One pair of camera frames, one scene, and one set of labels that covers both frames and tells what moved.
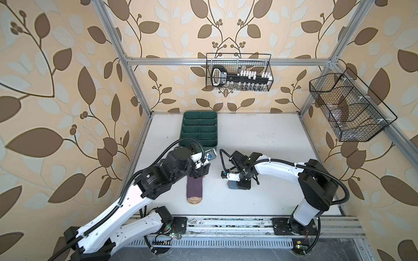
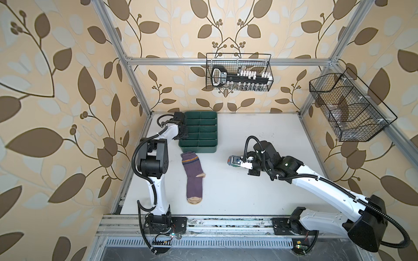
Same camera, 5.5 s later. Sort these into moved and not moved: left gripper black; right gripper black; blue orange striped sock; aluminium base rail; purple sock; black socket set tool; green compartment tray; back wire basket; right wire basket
Moved: right gripper black; blue orange striped sock; left gripper black
Not moved: purple sock; green compartment tray; right wire basket; aluminium base rail; back wire basket; black socket set tool
